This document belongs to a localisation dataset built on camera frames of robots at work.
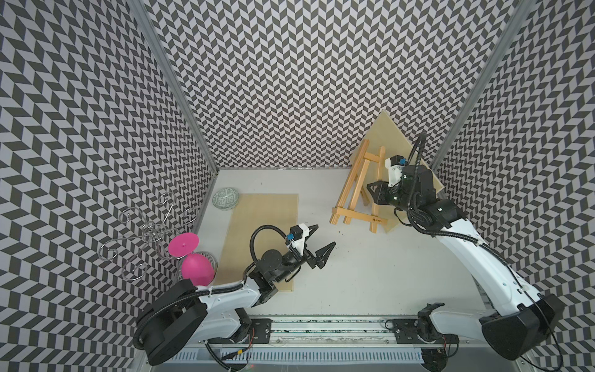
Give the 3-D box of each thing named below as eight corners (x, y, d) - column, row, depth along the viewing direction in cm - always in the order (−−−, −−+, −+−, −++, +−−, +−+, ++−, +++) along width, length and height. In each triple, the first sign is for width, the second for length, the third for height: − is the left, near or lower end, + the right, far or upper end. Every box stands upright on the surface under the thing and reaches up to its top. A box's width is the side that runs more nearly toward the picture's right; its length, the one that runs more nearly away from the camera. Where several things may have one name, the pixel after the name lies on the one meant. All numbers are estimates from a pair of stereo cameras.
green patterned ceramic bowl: (212, 211, 104) (209, 206, 101) (218, 194, 111) (215, 187, 107) (235, 211, 104) (233, 206, 101) (240, 194, 111) (238, 187, 107)
